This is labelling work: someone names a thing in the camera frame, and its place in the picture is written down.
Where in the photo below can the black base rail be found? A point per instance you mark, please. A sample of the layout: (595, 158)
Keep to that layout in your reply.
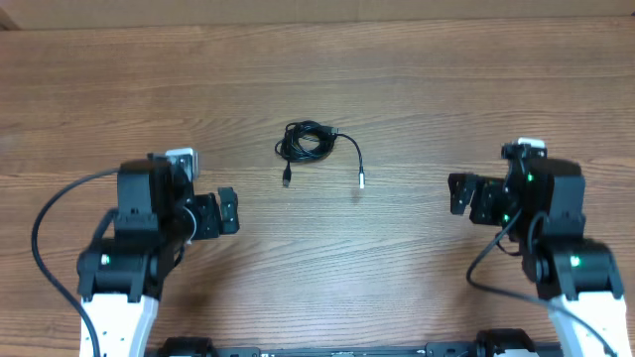
(195, 346)

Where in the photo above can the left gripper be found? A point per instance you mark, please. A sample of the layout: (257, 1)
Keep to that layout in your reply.
(210, 226)

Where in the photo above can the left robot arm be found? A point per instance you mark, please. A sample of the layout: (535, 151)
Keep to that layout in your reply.
(137, 244)

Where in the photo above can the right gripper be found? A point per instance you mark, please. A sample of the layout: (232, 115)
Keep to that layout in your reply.
(485, 193)

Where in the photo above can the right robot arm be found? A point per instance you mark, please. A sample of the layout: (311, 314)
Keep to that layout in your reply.
(539, 206)

